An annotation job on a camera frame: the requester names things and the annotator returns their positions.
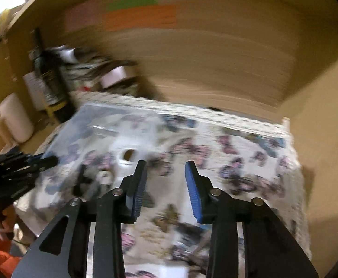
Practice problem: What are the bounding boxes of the white handheld massager device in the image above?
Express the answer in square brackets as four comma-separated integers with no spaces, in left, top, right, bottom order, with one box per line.
[110,136,148,188]

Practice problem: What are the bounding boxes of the clear plastic storage box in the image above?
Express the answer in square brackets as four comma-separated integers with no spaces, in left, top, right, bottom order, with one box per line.
[38,104,161,200]

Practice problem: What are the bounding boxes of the cream cylindrical cup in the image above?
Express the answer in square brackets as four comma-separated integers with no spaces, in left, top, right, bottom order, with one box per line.
[0,93,34,143]

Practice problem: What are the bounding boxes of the butterfly print lace cloth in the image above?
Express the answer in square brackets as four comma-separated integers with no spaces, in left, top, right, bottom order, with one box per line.
[15,92,310,277]

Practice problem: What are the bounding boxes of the white handwritten note sheet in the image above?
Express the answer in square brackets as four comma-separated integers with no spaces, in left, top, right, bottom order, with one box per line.
[23,72,45,111]

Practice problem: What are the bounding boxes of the dark wine bottle elephant label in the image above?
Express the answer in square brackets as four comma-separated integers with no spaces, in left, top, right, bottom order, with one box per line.
[32,28,76,123]

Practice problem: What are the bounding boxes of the small pink white box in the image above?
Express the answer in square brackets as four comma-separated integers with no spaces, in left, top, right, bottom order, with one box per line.
[100,66,135,88]

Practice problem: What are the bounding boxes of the stack of booklets and papers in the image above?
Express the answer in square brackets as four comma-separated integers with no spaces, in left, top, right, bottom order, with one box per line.
[48,45,139,92]

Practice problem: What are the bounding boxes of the orange paper note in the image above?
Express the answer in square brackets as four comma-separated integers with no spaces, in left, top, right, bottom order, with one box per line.
[104,4,177,32]

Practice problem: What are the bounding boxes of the pink paper note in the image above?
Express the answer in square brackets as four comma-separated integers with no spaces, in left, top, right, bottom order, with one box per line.
[64,3,104,32]

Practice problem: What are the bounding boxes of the green paper note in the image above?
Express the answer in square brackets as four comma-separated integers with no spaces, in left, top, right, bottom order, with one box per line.
[105,0,158,12]

